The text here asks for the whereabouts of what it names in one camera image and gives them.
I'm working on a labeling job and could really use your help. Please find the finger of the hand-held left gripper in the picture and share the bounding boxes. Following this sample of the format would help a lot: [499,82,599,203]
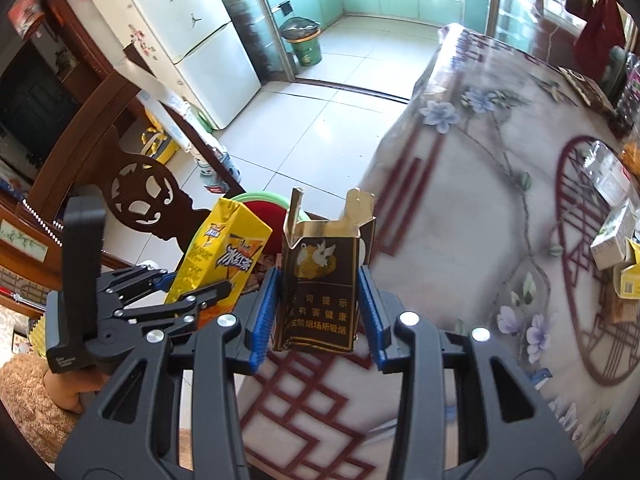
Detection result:
[112,281,233,333]
[97,264,176,311]

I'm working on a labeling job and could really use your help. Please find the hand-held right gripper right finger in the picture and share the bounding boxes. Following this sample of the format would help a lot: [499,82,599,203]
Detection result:
[356,264,586,480]

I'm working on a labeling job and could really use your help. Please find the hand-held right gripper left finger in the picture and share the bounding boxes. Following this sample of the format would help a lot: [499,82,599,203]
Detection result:
[54,266,280,480]

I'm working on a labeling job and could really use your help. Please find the dark brown cigarette box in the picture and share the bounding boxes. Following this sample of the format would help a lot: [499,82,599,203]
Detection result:
[271,187,377,356]

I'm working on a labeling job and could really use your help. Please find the yellow drink carton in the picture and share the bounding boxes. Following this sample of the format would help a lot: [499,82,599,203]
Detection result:
[165,196,273,321]

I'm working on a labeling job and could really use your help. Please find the red bucket with green rim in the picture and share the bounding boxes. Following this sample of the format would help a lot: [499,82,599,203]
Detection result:
[227,190,301,261]

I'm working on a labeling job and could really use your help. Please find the person's left forearm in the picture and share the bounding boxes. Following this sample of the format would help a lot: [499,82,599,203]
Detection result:
[44,367,88,415]

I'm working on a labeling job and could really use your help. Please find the carved wooden chair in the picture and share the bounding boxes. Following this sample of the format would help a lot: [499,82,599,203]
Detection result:
[27,67,241,281]

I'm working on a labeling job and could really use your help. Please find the clear bottle red label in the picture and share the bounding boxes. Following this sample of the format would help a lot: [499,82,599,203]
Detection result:
[197,152,233,196]

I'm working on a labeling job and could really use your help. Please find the yellow bag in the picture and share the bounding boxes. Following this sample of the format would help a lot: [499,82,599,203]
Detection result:
[142,120,178,163]

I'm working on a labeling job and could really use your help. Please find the brown plush cushion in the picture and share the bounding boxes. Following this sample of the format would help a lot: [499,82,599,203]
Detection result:
[0,357,96,463]

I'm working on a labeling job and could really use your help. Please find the black television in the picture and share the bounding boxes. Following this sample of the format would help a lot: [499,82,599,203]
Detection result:
[0,40,83,181]

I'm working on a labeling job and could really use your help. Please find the long white printed roll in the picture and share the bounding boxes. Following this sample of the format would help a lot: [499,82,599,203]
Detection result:
[122,42,243,183]

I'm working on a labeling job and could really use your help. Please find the white grey drink carton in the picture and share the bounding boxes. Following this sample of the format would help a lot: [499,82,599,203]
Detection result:
[590,200,638,271]

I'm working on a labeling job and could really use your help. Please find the white refrigerator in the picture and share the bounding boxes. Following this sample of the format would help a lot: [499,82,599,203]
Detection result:
[97,0,262,131]

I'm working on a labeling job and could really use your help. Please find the yellow medicine box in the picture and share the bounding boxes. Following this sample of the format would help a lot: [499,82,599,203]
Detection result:
[612,240,640,298]

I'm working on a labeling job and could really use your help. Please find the red snack packet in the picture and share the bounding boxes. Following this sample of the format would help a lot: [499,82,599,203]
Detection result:
[7,0,46,38]

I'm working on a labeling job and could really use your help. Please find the clear water bottle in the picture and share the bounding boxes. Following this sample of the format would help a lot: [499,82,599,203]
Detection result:
[580,140,633,206]

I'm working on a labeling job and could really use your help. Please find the green bin with black liner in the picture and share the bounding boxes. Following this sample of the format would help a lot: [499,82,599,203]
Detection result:
[280,17,323,67]

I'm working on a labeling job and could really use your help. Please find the clear zip bag orange snacks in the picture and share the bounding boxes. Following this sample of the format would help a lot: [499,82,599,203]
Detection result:
[610,55,640,171]

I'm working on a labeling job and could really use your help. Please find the dark snack packet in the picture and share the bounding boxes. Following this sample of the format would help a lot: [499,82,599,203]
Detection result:
[560,67,616,111]

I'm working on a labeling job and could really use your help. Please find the soft drink bottle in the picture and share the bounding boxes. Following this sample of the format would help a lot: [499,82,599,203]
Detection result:
[607,47,628,101]

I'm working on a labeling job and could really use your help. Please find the maroon hanging garment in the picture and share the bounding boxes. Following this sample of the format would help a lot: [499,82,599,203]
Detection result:
[574,0,628,78]

